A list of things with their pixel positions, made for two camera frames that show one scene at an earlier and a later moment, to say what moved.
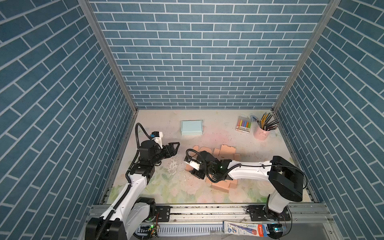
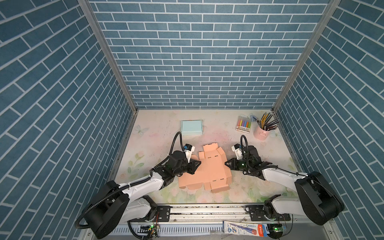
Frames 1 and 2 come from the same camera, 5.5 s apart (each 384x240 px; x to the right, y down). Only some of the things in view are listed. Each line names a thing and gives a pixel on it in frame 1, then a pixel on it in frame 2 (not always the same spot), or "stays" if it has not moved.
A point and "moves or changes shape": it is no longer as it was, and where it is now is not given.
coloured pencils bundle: x=265 y=124 stays
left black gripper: x=172 y=152 to x=192 y=164
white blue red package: x=247 y=229 stays
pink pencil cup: x=260 y=134 stays
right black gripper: x=195 y=173 to x=233 y=163
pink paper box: x=224 y=153 moves or changes shape
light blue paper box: x=191 y=127 stays
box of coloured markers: x=243 y=124 stays
